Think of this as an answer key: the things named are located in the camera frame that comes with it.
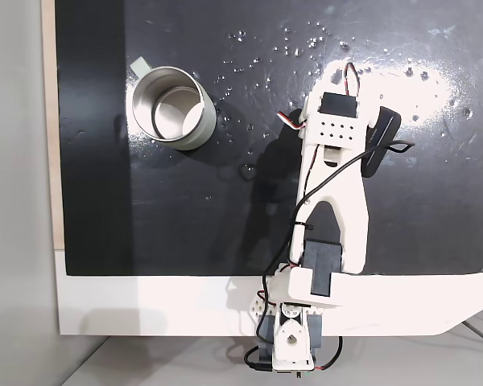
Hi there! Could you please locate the pale green steel mug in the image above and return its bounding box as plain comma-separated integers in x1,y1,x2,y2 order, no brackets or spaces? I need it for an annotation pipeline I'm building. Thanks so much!
126,56,219,152

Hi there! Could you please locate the black table mat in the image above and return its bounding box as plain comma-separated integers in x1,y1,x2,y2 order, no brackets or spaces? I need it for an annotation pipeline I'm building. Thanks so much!
54,0,483,278

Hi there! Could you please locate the black oval camera box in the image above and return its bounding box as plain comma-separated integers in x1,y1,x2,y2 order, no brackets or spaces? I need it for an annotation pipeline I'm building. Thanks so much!
361,107,403,179

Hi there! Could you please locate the black camera cable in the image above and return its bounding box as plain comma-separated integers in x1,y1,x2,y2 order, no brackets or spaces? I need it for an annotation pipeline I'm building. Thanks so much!
255,139,416,343

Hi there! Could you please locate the black power cable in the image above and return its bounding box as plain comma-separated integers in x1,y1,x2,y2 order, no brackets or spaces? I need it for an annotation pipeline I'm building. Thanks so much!
242,335,344,373

